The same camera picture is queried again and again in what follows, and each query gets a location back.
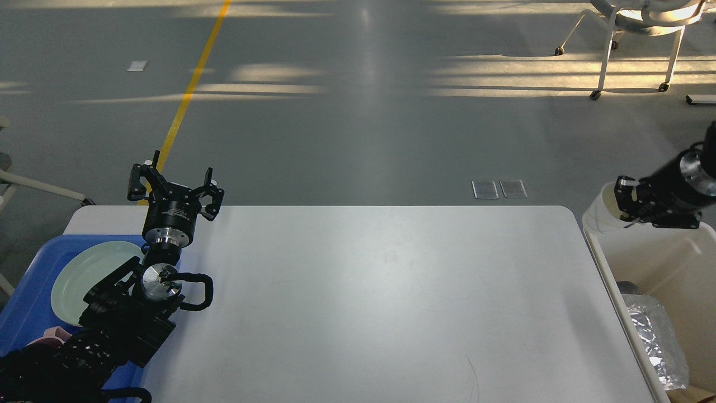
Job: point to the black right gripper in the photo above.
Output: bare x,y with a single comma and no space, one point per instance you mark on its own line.
679,190

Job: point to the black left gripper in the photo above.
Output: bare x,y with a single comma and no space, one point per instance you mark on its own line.
172,213

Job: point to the white paper cup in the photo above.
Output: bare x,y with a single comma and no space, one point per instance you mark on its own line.
603,215

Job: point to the light green plate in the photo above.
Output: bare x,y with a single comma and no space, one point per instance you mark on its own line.
83,272

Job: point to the foil container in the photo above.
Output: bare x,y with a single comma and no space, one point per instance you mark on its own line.
655,331

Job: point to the brown paper bag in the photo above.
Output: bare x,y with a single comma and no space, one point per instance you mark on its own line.
690,394

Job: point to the pink mug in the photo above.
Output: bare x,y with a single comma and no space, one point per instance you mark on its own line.
53,337

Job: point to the foil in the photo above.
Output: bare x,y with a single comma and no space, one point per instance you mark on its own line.
627,288

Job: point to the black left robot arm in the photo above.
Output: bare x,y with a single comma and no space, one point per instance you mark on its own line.
128,313

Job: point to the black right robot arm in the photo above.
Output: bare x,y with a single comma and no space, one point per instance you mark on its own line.
710,145

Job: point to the white plastic bin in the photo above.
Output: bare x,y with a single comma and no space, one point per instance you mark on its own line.
676,266

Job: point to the white floor marker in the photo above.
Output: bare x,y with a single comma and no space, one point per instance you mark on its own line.
137,66

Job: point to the clear floor plate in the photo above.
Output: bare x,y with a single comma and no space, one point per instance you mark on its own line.
485,190
513,189

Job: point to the white office chair right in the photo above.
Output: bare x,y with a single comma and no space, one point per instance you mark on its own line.
649,18

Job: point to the blue plastic tray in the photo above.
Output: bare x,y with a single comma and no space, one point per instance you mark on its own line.
29,311

